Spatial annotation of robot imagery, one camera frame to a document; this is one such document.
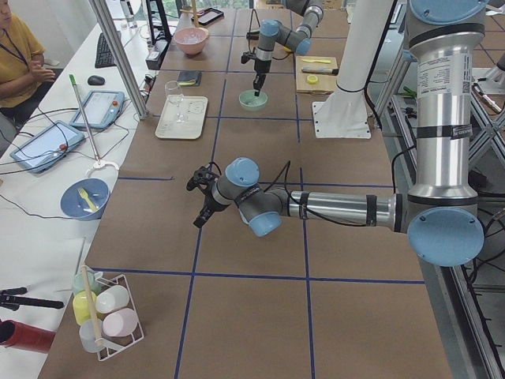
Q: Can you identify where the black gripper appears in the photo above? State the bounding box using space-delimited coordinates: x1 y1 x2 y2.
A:
193 175 233 228
253 59 271 97

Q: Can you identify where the light green bowl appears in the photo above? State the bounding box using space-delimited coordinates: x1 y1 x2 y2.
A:
238 89 268 111

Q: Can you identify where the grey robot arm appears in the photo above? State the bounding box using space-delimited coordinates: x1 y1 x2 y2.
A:
242 0 324 97
186 1 489 267

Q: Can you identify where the pink bowl of ice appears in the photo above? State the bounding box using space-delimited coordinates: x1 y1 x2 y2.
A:
174 28 208 55

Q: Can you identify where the blue bowl with fork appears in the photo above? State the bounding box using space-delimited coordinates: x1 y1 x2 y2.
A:
60 178 110 221

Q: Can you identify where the lemon half slice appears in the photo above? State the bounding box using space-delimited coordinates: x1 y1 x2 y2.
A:
306 74 319 84

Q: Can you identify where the wooden cutting board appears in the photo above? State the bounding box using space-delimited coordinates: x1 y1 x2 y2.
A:
295 56 339 94

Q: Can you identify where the grey folded cloth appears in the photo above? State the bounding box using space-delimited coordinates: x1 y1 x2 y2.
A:
177 70 202 86

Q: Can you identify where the white bear serving tray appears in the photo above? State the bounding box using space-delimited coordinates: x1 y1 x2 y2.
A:
155 96 208 140

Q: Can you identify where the clear wine glass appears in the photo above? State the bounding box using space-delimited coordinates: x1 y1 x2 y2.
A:
164 81 185 122

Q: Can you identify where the wooden round stand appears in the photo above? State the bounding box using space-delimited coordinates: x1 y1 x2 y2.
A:
175 0 200 31

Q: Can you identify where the black keyboard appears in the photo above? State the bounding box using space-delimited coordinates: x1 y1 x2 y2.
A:
95 33 115 69

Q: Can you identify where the black computer mouse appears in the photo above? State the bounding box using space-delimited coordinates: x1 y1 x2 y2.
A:
87 75 106 86

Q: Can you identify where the blue teach pendant tablet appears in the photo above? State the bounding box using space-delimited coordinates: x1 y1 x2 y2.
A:
9 120 84 173

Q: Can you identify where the red bottle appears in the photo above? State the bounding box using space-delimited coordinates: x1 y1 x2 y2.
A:
1 320 56 354

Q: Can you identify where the person in yellow shirt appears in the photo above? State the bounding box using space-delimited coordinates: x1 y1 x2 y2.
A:
1 1 57 125

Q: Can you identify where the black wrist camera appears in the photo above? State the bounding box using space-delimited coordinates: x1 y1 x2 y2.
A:
186 164 219 193
241 51 256 64

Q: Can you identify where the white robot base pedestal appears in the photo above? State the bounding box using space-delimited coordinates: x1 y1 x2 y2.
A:
312 0 396 139

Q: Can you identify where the white wire cup rack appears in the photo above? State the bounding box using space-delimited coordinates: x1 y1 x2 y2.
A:
72 265 144 362

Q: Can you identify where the aluminium frame post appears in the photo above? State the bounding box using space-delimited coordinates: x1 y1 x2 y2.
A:
89 0 148 120

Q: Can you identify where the black camera tripod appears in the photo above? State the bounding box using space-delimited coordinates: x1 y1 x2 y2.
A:
1 287 65 311

